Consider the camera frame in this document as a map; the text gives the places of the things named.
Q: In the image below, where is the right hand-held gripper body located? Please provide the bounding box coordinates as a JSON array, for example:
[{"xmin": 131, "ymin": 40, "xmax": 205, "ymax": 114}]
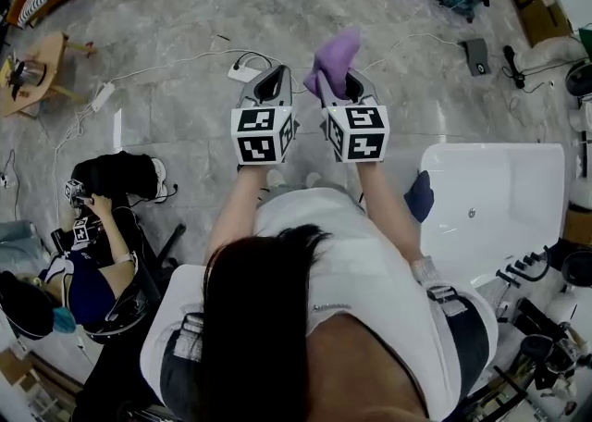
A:
[{"xmin": 318, "ymin": 67, "xmax": 390, "ymax": 165}]

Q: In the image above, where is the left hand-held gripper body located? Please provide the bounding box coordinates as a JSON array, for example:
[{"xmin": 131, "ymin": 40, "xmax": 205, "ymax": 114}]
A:
[{"xmin": 229, "ymin": 63, "xmax": 301, "ymax": 167}]

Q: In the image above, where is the purple cloth item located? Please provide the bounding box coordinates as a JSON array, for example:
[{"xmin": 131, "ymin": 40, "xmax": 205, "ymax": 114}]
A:
[{"xmin": 302, "ymin": 26, "xmax": 364, "ymax": 109}]

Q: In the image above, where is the person's right forearm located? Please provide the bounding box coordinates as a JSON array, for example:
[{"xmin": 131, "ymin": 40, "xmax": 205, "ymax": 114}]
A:
[{"xmin": 353, "ymin": 161, "xmax": 429, "ymax": 273}]

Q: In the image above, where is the person's left forearm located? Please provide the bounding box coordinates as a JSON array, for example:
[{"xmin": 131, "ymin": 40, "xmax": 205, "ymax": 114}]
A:
[{"xmin": 205, "ymin": 163, "xmax": 269, "ymax": 264}]

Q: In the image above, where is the white power strip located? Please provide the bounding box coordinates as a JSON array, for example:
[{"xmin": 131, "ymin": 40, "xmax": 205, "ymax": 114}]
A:
[{"xmin": 227, "ymin": 58, "xmax": 263, "ymax": 83}]

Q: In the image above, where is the dark blue cloth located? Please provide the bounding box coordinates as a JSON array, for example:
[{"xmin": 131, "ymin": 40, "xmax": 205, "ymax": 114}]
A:
[{"xmin": 403, "ymin": 169, "xmax": 436, "ymax": 223}]

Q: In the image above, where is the white bathtub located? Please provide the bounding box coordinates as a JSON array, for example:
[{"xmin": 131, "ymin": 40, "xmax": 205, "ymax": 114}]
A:
[{"xmin": 419, "ymin": 142, "xmax": 568, "ymax": 287}]

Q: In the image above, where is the person's white shirt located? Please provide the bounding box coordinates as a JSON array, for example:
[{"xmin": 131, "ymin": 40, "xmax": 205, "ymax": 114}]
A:
[{"xmin": 138, "ymin": 186, "xmax": 500, "ymax": 422}]

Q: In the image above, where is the grey floor pedal box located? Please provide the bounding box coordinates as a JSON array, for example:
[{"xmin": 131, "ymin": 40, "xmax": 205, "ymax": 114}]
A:
[{"xmin": 463, "ymin": 38, "xmax": 492, "ymax": 77}]

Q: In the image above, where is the white power adapter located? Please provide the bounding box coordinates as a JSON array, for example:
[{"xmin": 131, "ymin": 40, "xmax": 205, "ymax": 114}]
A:
[{"xmin": 91, "ymin": 81, "xmax": 116, "ymax": 112}]

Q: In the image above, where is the black handheld device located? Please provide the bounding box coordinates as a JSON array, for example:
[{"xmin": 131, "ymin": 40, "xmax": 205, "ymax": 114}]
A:
[{"xmin": 501, "ymin": 43, "xmax": 528, "ymax": 91}]

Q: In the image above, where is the white plastic bag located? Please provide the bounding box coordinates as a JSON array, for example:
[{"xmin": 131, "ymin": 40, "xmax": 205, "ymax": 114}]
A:
[{"xmin": 515, "ymin": 35, "xmax": 589, "ymax": 73}]

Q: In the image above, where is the black faucet set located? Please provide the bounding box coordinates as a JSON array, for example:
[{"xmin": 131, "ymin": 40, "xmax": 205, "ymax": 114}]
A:
[{"xmin": 494, "ymin": 243, "xmax": 554, "ymax": 290}]

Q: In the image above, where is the black round fan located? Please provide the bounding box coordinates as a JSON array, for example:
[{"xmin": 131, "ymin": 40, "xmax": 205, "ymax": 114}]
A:
[{"xmin": 564, "ymin": 58, "xmax": 592, "ymax": 100}]

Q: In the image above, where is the wooden stool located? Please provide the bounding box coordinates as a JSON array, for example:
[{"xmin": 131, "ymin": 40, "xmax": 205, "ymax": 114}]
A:
[{"xmin": 0, "ymin": 31, "xmax": 98, "ymax": 118}]

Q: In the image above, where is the white floor cable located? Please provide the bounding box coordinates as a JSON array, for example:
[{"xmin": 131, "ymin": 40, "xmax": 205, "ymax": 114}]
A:
[{"xmin": 53, "ymin": 48, "xmax": 241, "ymax": 167}]

